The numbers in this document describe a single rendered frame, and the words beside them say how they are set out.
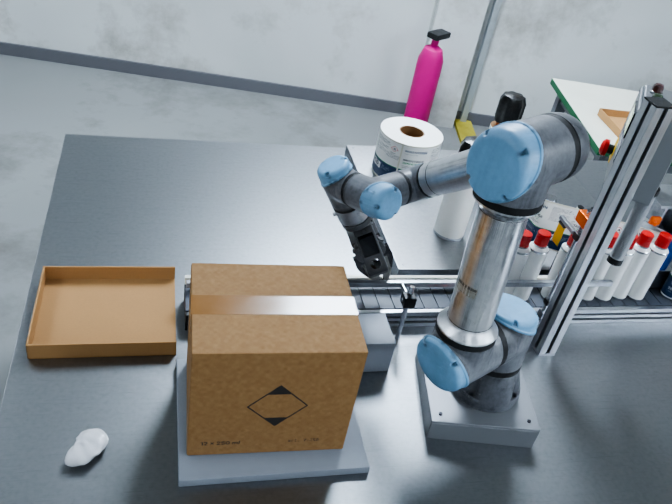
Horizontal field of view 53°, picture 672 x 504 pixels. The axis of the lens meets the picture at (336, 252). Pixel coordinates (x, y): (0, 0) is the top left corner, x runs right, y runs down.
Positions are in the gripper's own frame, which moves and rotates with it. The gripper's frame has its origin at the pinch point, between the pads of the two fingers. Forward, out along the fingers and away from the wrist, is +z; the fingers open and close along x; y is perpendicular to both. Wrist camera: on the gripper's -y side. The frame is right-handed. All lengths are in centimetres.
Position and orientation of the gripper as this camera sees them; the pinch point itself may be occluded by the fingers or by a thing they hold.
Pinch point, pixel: (384, 281)
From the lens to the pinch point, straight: 164.7
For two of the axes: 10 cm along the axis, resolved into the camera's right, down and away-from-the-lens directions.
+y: -2.0, -6.1, 7.7
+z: 3.4, 6.9, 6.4
